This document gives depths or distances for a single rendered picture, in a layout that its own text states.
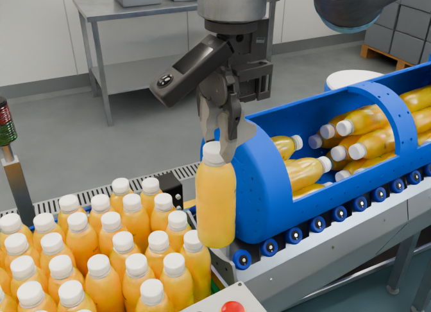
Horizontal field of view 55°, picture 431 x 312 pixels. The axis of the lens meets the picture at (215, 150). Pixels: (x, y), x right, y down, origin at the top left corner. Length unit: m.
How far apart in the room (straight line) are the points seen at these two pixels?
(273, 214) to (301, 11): 4.31
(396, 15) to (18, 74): 3.76
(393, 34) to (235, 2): 4.43
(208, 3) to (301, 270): 0.74
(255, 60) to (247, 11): 0.09
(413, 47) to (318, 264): 3.80
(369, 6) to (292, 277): 0.69
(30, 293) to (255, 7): 0.58
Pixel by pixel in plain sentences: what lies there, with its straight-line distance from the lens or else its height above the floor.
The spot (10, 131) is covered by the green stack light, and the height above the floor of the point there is 1.19.
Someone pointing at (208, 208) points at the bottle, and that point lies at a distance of 0.67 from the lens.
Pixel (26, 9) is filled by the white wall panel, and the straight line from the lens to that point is 4.06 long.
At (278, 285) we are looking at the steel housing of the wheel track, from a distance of 1.06.
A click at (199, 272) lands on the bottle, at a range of 0.86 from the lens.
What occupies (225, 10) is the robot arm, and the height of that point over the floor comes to 1.54.
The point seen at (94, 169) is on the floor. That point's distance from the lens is 3.02.
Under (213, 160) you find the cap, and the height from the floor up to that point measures 1.31.
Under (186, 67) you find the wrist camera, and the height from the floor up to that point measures 1.47.
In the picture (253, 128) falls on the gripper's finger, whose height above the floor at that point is 1.36.
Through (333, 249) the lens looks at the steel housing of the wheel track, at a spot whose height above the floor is 0.87.
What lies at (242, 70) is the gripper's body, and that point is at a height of 1.46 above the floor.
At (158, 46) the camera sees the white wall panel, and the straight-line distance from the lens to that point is 4.35.
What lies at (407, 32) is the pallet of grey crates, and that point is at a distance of 4.78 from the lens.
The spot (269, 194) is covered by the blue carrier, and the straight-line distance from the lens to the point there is 0.83.
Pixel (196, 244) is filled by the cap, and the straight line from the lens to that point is 0.82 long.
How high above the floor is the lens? 1.66
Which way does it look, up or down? 32 degrees down
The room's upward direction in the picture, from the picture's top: straight up
